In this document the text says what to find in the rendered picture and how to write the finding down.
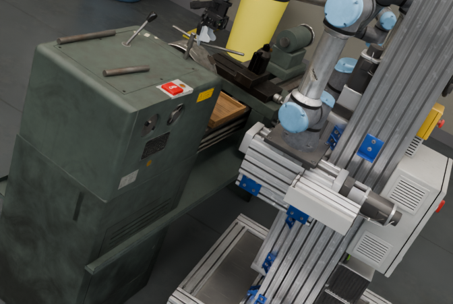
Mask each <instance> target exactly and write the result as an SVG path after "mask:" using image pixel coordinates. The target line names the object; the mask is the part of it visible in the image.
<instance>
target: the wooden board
mask: <svg viewBox="0 0 453 304"><path fill-rule="evenodd" d="M245 109H246V106H244V105H242V104H241V103H240V102H238V101H236V100H235V99H233V98H231V97H230V96H228V95H227V94H225V93H224V92H222V91H220V94H219V97H218V100H217V102H216V105H215V107H214V110H213V112H212V115H211V118H210V120H209V122H208V126H209V127H211V128H212V129H213V128H215V127H217V126H219V125H221V124H223V123H225V122H227V121H229V120H231V119H233V118H235V117H237V116H239V115H241V114H243V113H244V111H245Z"/></svg>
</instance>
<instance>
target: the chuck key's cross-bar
mask: <svg viewBox="0 0 453 304"><path fill-rule="evenodd" d="M173 28H174V29H176V30H178V31H179V32H180V33H182V34H184V35H186V36H187V37H190V34H188V33H186V32H185V31H183V30H182V29H180V28H178V27H176V26H175V25H173ZM200 44H201V45H204V46H207V47H211V48H214V49H218V50H222V51H226V52H229V53H233V54H236V55H240V56H244V55H245V54H244V53H240V52H238V51H233V50H230V49H226V48H223V47H218V46H216V45H213V44H208V43H205V42H202V41H201V43H200Z"/></svg>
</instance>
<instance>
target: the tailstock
mask: <svg viewBox="0 0 453 304"><path fill-rule="evenodd" d="M310 32H311V34H310ZM314 39H315V32H314V31H313V28H312V27H311V26H309V25H307V24H300V25H298V26H297V27H294V28H290V29H288V30H283V31H282V32H280V33H279V34H278V36H277V37H276V44H273V45H272V52H271V53H270V54H271V58H270V61H269V63H268V66H267V68H266V71H268V72H270V73H271V74H273V75H275V76H276V77H278V78H280V79H281V80H283V81H285V80H287V79H289V78H292V77H294V76H296V75H298V74H300V73H303V72H304V71H305V68H306V67H307V65H306V64H305V63H303V62H302V60H303V58H304V56H305V53H306V49H304V48H303V47H308V46H310V45H311V44H312V43H313V42H314Z"/></svg>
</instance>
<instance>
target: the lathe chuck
mask: <svg viewBox="0 0 453 304"><path fill-rule="evenodd" d="M185 42H188V40H179V41H176V42H171V43H179V44H182V45H185V46H187V44H186V43H185ZM190 49H191V50H192V51H193V52H194V53H195V54H196V55H197V56H198V58H199V59H200V61H201V62H202V65H203V66H204V67H206V68H207V69H209V70H210V71H212V72H214V73H215V74H217V70H216V66H215V64H212V65H211V64H210V61H209V59H208V58H207V56H210V54H209V53H208V51H207V50H206V49H205V48H204V47H203V46H201V45H199V46H198V44H197V43H196V42H194V43H193V46H192V48H190Z"/></svg>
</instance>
